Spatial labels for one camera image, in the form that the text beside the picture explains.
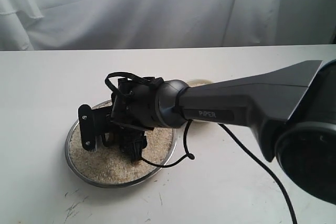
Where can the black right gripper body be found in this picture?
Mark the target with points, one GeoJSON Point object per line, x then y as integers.
{"type": "Point", "coordinates": [133, 111]}

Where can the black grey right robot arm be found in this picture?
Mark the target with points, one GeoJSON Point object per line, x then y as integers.
{"type": "Point", "coordinates": [290, 111]}

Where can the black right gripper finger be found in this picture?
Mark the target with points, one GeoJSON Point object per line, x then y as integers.
{"type": "Point", "coordinates": [94, 123]}

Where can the white floral ceramic bowl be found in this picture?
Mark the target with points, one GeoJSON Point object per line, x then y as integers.
{"type": "Point", "coordinates": [198, 82]}

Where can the white backdrop curtain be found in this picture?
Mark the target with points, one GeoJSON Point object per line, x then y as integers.
{"type": "Point", "coordinates": [138, 24]}

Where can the round steel rice tray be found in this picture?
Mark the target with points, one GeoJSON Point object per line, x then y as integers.
{"type": "Point", "coordinates": [109, 168]}

